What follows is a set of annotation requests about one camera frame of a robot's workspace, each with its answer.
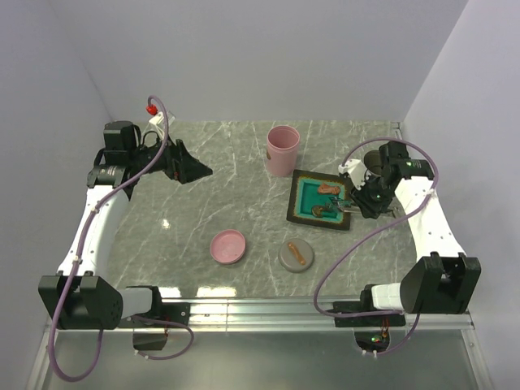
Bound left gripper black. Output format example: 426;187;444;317
129;131;212;184

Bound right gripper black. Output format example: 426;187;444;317
348;173;394;220

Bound metal tongs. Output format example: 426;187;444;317
322;197;361;216

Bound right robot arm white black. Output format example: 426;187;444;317
338;137;481;325

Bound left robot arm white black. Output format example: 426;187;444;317
38;114;213;330

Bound grey cup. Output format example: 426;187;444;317
363;149;383;176

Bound square teal black plate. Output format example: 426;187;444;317
286;170;352;231

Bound pink lid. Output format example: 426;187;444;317
210;229;246;265

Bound pink cup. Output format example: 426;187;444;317
266;125;300;176

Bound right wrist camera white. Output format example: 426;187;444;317
338;158;371;190

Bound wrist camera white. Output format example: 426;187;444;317
145;103;176;130
338;158;371;190

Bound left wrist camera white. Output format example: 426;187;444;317
145;103;176;130

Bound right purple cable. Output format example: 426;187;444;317
313;137;440;358

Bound grey lid with strap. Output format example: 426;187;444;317
278;238;314;273

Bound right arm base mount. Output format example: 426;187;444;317
331;299;408;353

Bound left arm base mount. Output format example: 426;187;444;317
131;302;192;355

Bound aluminium rail frame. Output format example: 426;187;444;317
24;121;495;390

